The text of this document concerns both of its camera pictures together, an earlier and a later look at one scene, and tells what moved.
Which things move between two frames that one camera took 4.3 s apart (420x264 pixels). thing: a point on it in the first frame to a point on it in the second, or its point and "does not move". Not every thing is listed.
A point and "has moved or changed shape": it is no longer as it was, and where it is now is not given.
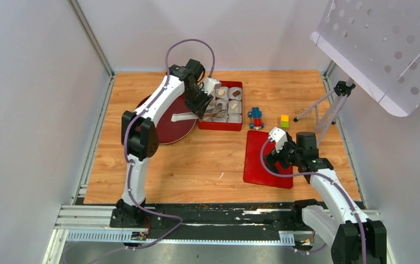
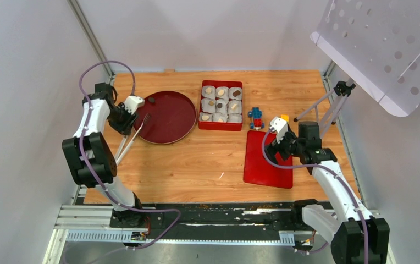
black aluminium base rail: x=238 y=223 does not move
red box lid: x=254 y=172 does not move
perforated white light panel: x=393 y=48 does not move
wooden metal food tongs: x=209 y=111 has moved or changed shape
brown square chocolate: x=236 y=93 does not move
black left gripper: x=199 y=108 to x=126 y=127
